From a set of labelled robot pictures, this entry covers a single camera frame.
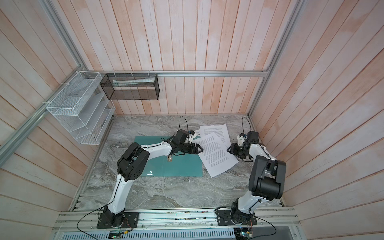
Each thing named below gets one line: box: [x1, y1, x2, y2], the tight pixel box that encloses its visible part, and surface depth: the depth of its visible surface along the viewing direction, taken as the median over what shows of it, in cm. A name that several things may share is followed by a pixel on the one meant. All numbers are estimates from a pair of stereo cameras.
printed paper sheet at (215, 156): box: [193, 132, 239, 178], surface depth 98 cm
